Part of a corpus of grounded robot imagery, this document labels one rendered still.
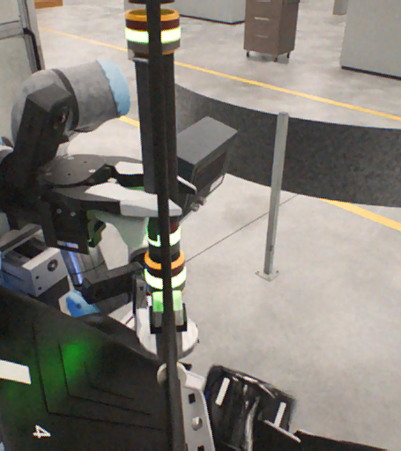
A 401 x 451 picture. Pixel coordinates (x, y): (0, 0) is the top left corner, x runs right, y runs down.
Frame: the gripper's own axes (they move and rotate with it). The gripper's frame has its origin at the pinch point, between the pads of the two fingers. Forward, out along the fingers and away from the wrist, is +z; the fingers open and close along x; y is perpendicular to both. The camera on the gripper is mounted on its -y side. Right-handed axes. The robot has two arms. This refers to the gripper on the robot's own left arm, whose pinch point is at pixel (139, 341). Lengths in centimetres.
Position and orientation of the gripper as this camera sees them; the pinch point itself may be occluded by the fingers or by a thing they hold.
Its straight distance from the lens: 75.2
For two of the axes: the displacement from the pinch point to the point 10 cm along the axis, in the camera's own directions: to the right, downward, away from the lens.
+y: 9.8, 0.2, 1.8
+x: -1.1, 8.5, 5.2
